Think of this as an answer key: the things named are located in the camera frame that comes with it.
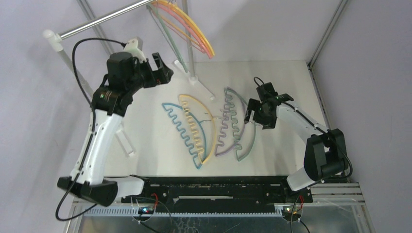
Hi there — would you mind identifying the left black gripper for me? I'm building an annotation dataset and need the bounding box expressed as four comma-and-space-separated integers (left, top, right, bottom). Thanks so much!
126, 53, 172, 94

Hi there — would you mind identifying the teal wavy hanger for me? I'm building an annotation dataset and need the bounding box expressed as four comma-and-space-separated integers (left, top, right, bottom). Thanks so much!
224, 87, 257, 162

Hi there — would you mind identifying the pink hanger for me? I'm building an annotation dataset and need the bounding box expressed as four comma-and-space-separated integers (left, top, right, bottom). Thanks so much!
151, 2, 214, 60

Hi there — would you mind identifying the yellow smooth hanger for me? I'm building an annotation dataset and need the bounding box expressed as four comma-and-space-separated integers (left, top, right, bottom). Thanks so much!
157, 0, 216, 58

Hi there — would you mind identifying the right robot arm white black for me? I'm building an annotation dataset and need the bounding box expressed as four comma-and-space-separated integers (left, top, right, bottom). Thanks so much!
244, 83, 353, 202

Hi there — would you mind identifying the purple wavy hanger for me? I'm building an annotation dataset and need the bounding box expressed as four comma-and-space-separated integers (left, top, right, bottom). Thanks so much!
214, 88, 246, 161

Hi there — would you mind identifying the yellow wavy hanger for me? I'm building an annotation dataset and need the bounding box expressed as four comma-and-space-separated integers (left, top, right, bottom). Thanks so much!
178, 94, 217, 169

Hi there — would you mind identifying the blue wavy hanger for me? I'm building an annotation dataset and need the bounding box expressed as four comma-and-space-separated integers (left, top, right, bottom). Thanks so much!
161, 102, 207, 169

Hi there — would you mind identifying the right circuit board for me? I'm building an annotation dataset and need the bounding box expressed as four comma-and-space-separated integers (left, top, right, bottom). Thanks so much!
282, 207, 299, 215

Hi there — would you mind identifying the circuit board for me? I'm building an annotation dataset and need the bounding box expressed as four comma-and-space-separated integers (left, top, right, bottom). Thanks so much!
138, 207, 155, 215
282, 207, 299, 215

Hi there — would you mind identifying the chrome and white garment rack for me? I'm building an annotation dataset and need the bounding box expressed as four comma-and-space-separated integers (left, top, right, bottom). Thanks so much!
43, 0, 216, 157

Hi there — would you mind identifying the left circuit board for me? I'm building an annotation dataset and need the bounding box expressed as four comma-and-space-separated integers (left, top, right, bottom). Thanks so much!
138, 207, 155, 215

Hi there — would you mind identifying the left black camera cable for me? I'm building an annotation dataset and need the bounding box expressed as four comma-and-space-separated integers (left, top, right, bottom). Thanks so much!
55, 38, 128, 222

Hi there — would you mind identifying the black camera cable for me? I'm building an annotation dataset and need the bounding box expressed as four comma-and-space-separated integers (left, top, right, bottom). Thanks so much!
55, 38, 128, 222
253, 76, 353, 181

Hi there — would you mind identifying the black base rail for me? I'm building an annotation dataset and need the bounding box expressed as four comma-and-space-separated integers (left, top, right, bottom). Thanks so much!
103, 175, 348, 215

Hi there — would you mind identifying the right black camera cable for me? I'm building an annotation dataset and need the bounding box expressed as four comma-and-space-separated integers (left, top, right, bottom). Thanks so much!
253, 76, 353, 181

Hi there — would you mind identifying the aluminium frame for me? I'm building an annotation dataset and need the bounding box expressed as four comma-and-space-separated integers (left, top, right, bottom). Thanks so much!
59, 0, 375, 233

